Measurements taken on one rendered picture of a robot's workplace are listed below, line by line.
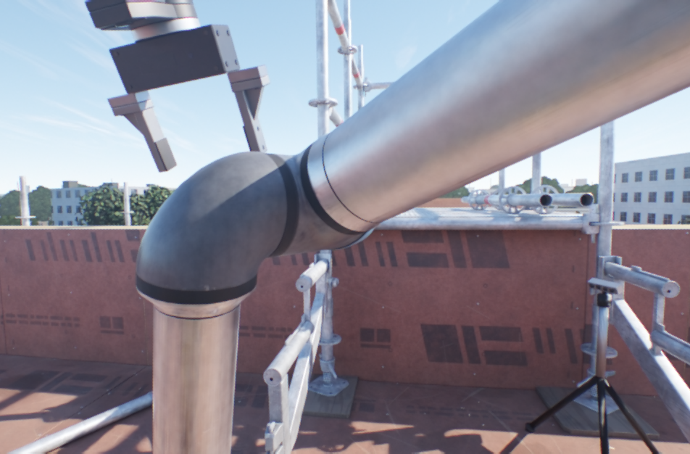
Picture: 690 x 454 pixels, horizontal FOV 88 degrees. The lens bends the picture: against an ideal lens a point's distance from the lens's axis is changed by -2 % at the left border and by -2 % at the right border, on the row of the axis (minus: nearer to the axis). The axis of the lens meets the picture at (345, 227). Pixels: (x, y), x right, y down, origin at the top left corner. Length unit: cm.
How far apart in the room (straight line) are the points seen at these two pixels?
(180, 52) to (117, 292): 182
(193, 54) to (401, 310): 141
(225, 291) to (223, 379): 11
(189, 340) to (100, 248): 185
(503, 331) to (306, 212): 147
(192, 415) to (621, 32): 45
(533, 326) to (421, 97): 157
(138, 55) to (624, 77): 45
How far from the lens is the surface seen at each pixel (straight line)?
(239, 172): 36
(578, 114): 27
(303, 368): 125
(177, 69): 49
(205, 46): 47
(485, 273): 168
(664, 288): 139
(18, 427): 195
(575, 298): 182
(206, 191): 35
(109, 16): 44
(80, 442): 173
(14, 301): 268
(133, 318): 218
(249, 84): 46
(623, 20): 25
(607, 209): 167
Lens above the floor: 83
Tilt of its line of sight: 4 degrees down
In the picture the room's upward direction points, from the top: 1 degrees counter-clockwise
